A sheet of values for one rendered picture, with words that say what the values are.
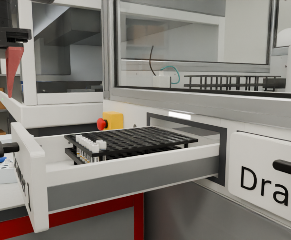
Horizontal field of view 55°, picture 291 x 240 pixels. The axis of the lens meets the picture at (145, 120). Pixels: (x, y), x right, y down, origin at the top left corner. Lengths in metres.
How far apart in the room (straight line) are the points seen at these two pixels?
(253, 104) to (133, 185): 0.24
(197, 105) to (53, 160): 0.34
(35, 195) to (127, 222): 0.43
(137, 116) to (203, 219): 0.35
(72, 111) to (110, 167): 0.95
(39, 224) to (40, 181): 0.06
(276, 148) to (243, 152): 0.06
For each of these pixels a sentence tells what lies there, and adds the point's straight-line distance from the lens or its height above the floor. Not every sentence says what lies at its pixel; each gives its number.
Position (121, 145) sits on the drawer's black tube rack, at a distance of 0.51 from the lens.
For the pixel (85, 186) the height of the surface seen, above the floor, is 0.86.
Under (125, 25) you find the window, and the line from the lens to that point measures 0.92.
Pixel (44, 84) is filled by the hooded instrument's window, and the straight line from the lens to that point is 1.35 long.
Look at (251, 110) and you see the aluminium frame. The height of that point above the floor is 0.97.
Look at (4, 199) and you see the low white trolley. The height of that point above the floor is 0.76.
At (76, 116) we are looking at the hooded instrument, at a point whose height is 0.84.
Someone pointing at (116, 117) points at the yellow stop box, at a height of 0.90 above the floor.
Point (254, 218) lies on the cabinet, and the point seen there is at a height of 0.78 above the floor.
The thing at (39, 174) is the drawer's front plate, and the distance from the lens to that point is 0.38.
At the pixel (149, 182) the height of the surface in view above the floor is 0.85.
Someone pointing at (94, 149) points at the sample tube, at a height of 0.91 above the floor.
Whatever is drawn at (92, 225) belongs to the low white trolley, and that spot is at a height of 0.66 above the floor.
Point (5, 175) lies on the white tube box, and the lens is 0.79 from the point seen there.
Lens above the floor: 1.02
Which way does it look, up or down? 8 degrees down
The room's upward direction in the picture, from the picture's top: straight up
